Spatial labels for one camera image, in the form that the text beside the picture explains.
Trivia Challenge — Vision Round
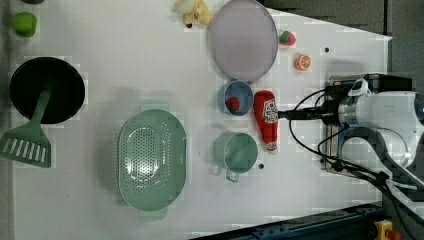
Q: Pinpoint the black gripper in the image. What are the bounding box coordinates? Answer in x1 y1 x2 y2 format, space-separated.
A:
278 85 350 126

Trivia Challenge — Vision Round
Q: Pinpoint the red plush ketchup bottle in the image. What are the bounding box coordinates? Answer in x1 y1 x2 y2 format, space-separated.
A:
253 90 278 153

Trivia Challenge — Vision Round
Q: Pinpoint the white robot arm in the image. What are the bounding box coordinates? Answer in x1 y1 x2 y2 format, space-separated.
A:
277 78 423 202

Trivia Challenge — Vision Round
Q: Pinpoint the green oval strainer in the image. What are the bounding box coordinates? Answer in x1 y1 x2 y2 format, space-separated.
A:
118 100 187 212

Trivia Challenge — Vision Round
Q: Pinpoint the orange slice toy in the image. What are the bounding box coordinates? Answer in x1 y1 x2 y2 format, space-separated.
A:
294 55 311 71

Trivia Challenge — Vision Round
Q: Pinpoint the silver toaster oven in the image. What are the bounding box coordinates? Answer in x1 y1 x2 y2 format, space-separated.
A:
323 73 413 157

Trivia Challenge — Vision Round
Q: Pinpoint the blue bowl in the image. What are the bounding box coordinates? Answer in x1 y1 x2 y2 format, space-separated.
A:
217 80 254 116

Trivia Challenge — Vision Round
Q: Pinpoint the red strawberry on table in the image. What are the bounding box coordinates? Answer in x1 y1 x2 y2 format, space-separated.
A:
279 31 296 46

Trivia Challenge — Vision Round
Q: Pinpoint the red strawberry in bowl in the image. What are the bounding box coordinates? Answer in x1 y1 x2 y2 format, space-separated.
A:
226 97 240 112

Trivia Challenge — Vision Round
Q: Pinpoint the green measuring cup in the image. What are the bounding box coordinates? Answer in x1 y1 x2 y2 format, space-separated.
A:
213 132 258 183

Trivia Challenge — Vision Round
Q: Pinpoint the lavender round plate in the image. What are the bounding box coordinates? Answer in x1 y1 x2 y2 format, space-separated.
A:
211 0 279 81

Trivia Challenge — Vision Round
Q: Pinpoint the yellow red emergency button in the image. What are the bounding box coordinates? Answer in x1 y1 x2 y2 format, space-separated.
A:
374 220 402 240

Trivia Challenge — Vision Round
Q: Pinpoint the yellow plush banana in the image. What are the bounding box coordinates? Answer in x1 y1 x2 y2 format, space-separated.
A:
174 0 211 28

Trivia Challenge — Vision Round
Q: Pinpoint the green slotted spatula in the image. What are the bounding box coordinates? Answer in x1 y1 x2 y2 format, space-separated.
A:
0 89 52 168

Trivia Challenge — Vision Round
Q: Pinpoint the black frying pan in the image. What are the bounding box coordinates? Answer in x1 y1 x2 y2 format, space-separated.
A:
9 57 85 124

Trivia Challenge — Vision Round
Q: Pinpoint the green pepper toy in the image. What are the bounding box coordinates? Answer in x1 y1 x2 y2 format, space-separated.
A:
11 12 38 38

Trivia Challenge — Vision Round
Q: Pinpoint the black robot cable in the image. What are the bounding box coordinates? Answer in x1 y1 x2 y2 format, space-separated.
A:
288 88 424 234

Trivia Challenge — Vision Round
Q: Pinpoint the blue metal frame rail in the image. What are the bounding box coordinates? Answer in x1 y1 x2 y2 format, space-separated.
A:
191 204 385 240

